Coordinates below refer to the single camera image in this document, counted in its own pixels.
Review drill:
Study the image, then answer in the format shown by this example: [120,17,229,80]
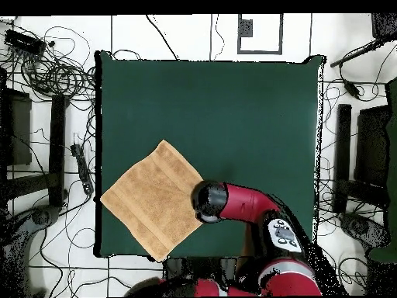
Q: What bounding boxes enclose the dark flat panel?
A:
[0,88,33,167]
[354,104,391,187]

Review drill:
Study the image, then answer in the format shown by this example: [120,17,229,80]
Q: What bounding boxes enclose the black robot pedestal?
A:
[162,256,238,282]

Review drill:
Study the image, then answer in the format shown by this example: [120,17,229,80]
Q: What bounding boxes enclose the black rod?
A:
[330,39,385,68]

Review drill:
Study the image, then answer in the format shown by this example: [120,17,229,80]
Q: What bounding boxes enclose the black stand bar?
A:
[48,94,71,208]
[333,103,353,214]

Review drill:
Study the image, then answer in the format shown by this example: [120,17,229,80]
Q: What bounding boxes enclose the dark green table cloth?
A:
[94,50,326,260]

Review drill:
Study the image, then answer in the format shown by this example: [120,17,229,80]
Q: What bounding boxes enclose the long black cable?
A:
[145,13,179,61]

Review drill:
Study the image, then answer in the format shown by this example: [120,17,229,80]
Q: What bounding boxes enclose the black electronics box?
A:
[4,29,47,57]

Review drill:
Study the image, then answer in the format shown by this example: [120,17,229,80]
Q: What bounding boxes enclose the grey rectangular frame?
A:
[237,13,284,55]

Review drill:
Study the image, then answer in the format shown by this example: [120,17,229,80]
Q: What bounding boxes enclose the black power adapter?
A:
[343,78,362,100]

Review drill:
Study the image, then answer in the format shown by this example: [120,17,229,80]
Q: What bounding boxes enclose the dark green fabric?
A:
[368,77,397,264]

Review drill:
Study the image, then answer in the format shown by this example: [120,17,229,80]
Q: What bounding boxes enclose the tangled black cables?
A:
[18,26,97,100]

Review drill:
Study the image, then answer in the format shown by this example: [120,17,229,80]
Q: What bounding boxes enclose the black floor equipment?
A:
[30,205,60,227]
[339,212,390,249]

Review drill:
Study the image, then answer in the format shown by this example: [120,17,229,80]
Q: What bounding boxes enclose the black power strip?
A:
[70,143,95,196]

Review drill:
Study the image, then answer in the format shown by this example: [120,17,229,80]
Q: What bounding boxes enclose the black stand crossbar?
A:
[5,172,60,199]
[336,178,388,209]

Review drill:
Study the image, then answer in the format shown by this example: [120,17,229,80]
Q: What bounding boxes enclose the tan terry towel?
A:
[99,139,205,262]

